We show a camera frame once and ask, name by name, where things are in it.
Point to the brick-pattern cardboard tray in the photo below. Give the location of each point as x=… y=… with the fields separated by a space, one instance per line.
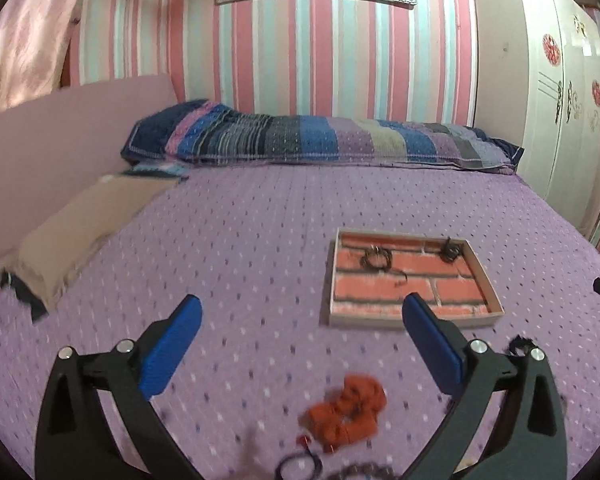
x=430 y=290

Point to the striped patchwork pillow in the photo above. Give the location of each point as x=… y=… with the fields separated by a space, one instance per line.
x=305 y=135

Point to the pink padded headboard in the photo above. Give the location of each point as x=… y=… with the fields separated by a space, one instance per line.
x=55 y=140

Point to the orange fabric scrunchie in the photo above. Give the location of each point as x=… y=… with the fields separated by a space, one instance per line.
x=350 y=410

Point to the blue patterned cloth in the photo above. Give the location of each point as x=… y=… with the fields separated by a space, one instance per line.
x=152 y=169

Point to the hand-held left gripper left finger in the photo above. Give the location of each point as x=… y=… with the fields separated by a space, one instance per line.
x=172 y=345

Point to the white wardrobe with flower stickers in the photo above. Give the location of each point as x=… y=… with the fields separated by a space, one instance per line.
x=545 y=100

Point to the purple dotted bedspread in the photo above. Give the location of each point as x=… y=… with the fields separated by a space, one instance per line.
x=220 y=250

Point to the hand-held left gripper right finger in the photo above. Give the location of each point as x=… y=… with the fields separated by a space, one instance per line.
x=432 y=345

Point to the black hair clip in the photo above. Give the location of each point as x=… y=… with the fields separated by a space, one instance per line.
x=450 y=251

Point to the pink curtain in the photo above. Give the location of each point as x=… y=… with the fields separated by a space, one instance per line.
x=25 y=40

